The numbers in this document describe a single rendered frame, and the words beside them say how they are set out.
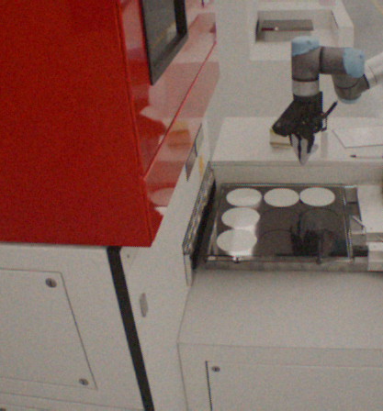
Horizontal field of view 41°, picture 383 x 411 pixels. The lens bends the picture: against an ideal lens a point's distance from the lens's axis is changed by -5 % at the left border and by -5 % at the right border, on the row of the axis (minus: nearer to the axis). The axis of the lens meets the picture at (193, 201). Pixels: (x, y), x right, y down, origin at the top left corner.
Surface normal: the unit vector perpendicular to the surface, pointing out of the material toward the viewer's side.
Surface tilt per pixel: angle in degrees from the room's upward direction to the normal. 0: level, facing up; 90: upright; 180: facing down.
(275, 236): 0
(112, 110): 90
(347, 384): 90
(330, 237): 0
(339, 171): 90
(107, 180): 90
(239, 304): 0
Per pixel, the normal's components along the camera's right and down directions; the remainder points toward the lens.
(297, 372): -0.17, 0.51
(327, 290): -0.09, -0.86
